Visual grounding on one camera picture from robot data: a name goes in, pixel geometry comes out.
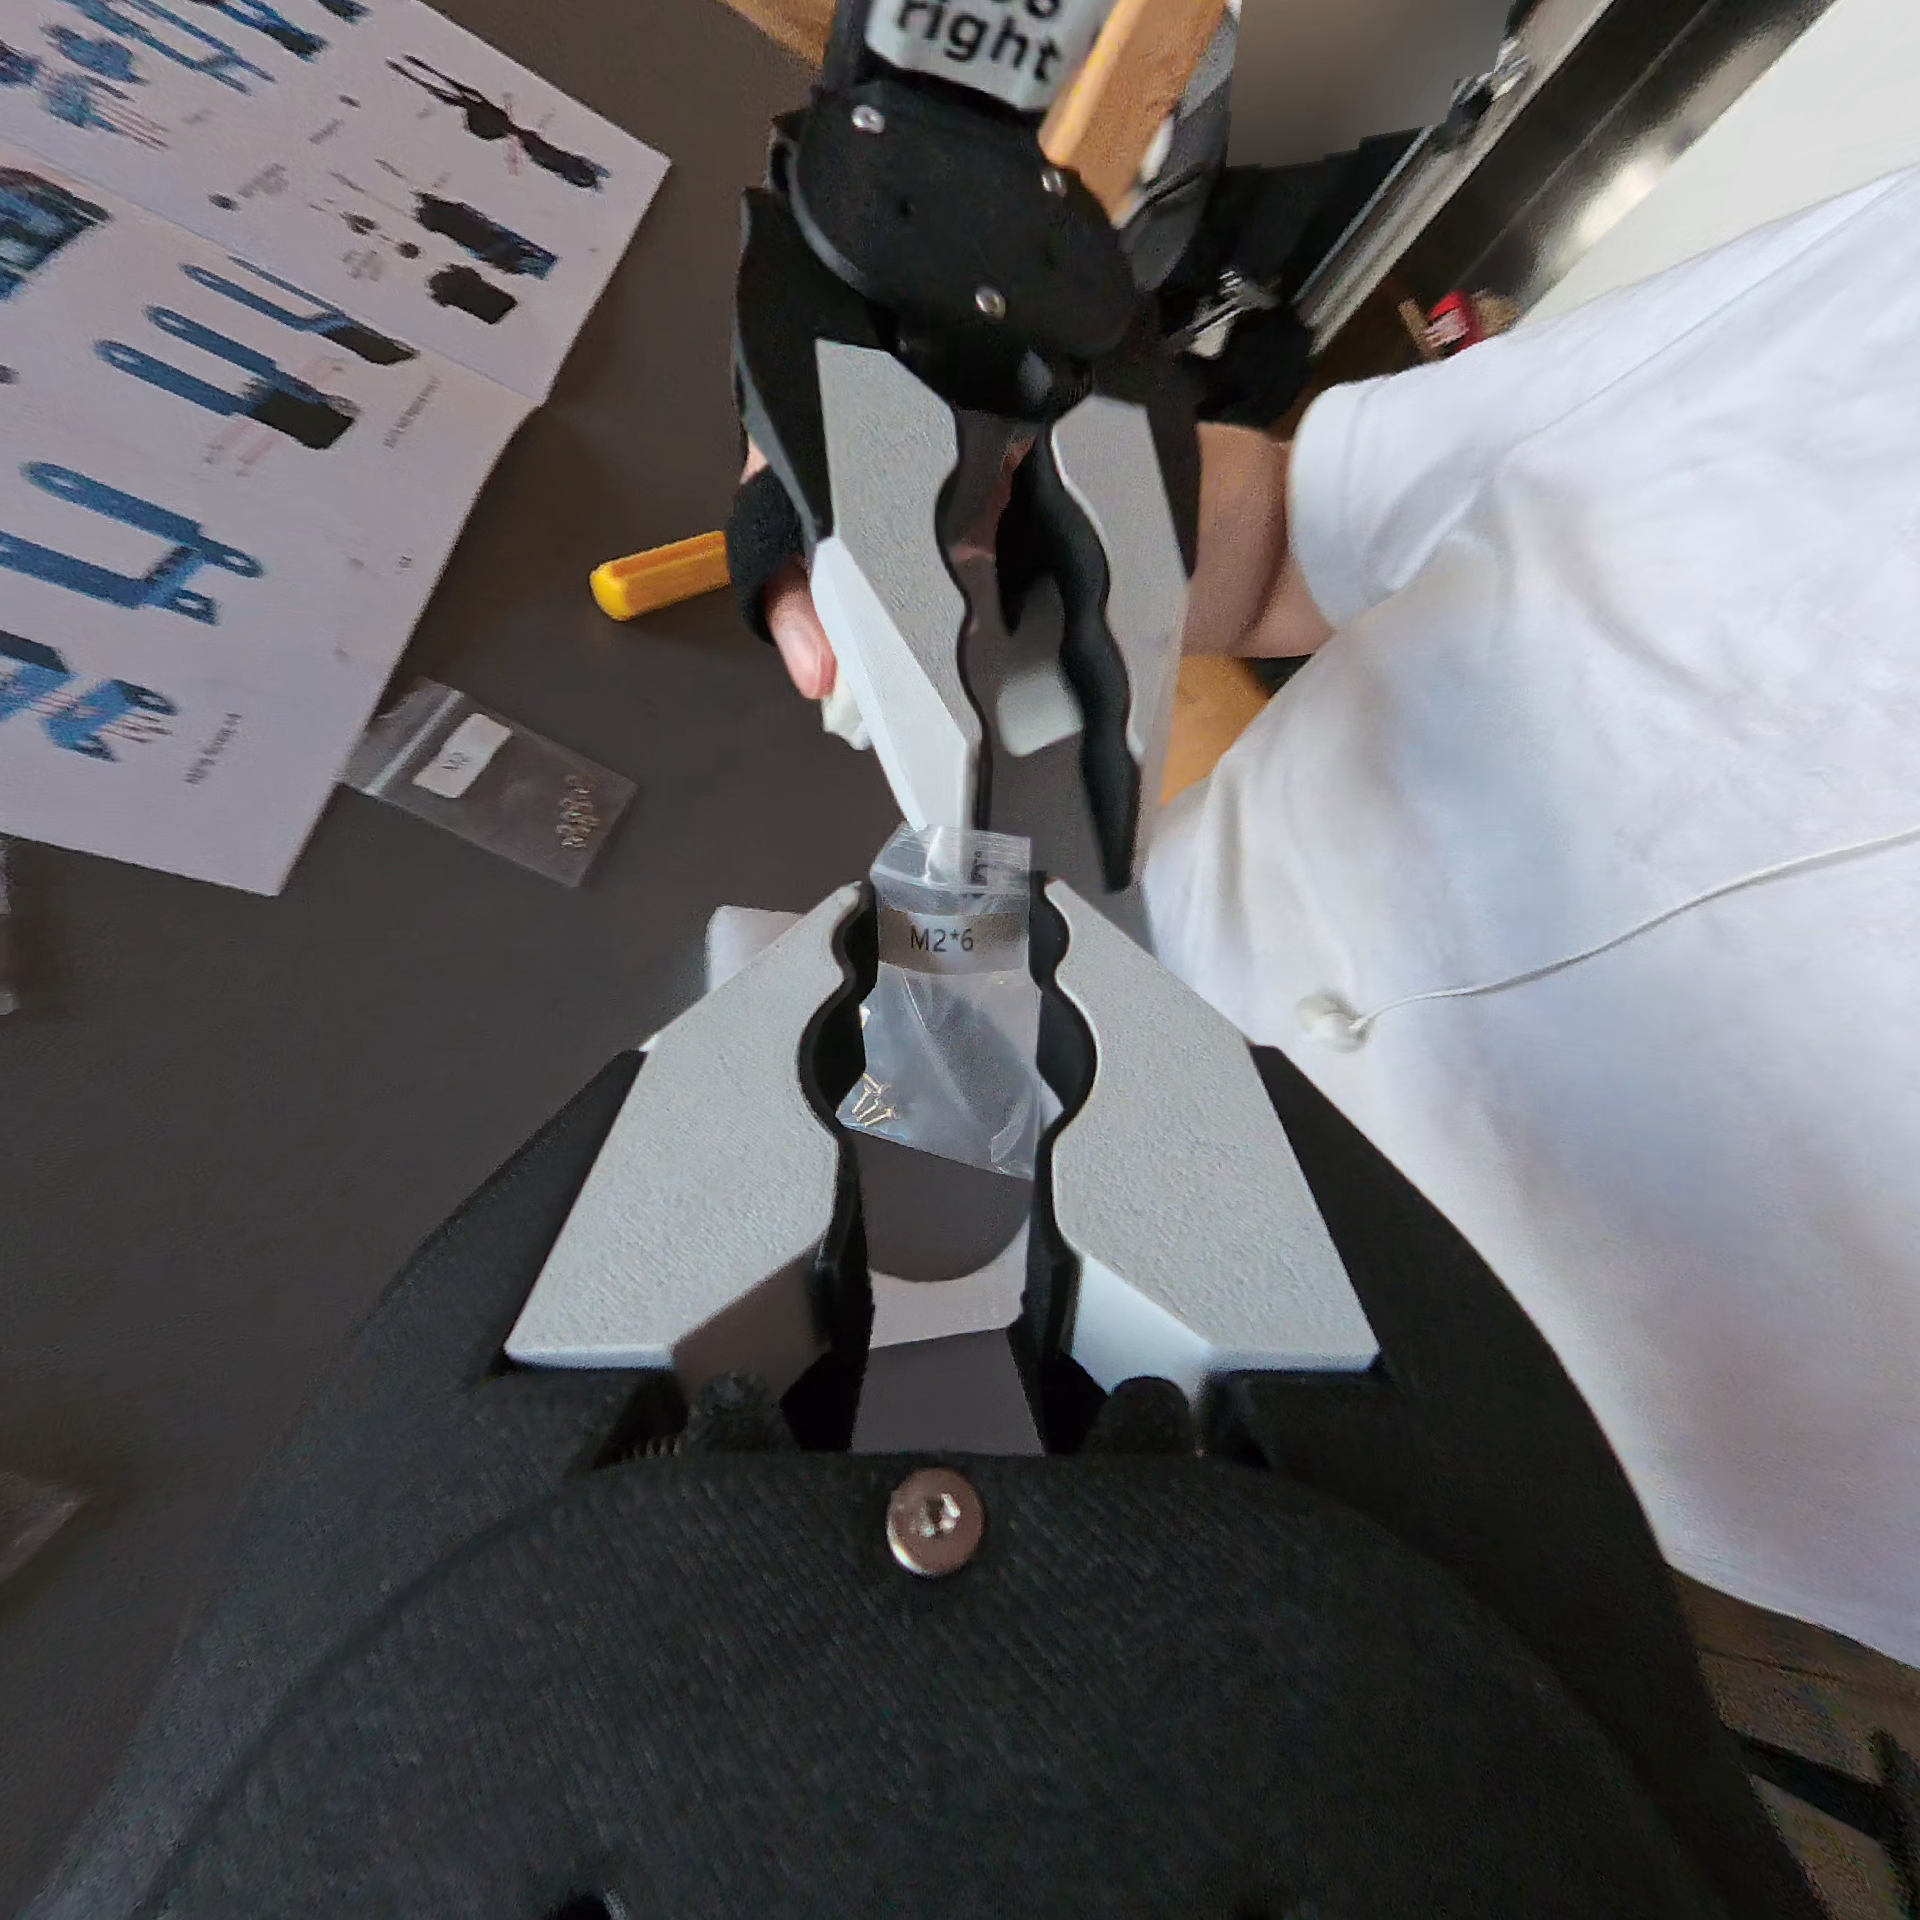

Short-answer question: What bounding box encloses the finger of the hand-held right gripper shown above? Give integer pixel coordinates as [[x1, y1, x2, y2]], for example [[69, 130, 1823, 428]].
[[1016, 393, 1207, 895], [810, 342, 997, 830]]

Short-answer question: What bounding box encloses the person's right hand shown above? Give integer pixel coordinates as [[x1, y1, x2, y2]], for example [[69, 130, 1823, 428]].
[[757, 558, 842, 703]]

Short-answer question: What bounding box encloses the dark grey desk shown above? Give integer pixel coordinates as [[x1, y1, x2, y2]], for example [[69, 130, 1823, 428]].
[[0, 0, 1189, 1653]]

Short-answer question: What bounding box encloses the black metal case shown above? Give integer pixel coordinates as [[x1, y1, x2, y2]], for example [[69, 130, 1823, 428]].
[[1297, 0, 1841, 355]]

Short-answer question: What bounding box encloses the white foam sheet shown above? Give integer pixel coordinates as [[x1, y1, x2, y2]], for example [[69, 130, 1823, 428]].
[[705, 905, 1041, 1349]]

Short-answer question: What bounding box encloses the clear bag with few screws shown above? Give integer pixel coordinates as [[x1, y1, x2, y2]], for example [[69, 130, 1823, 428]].
[[859, 822, 1061, 1181]]

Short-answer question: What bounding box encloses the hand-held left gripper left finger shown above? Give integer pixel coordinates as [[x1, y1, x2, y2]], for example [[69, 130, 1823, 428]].
[[504, 882, 881, 1454]]

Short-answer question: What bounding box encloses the person's right forearm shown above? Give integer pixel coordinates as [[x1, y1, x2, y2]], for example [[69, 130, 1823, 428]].
[[1185, 420, 1332, 663]]

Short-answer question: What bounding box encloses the robot assembly instruction sheet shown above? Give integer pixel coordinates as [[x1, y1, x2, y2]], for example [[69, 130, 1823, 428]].
[[0, 0, 673, 899]]

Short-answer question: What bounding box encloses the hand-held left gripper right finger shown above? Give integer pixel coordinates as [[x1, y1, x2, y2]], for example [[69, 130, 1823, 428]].
[[1008, 879, 1382, 1454]]

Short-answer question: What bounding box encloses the clear bag of tiny nuts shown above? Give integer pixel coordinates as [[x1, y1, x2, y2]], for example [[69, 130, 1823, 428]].
[[342, 679, 638, 891]]

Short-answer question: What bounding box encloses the wooden rail frame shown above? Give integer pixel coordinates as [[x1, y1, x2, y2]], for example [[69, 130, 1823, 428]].
[[1035, 0, 1237, 216]]

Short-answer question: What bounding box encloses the yellow handled screwdriver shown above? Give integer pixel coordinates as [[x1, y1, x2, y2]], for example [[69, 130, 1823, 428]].
[[588, 533, 738, 620]]

